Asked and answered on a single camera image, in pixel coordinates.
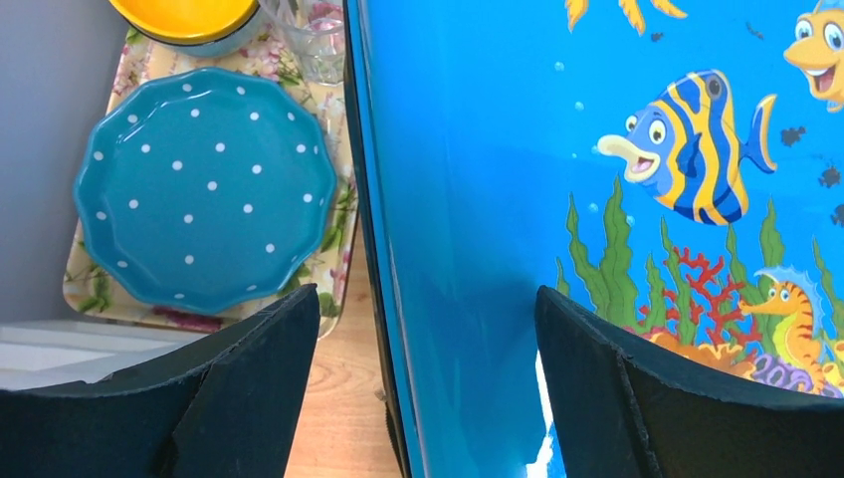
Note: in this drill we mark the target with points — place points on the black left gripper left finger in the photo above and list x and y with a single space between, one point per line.
226 405

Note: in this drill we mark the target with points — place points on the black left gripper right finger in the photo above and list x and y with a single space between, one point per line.
625 407

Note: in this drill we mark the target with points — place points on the blue fish-print suitcase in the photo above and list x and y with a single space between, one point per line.
673 167

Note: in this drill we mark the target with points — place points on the white plastic drawer organizer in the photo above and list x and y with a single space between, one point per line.
36 354

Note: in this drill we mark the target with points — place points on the teal polka-dot plate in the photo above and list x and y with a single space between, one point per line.
205 190

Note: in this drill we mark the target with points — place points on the yellow bowl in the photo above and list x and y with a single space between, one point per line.
198 28

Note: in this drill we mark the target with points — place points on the clear drinking glass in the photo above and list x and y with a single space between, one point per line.
314 32

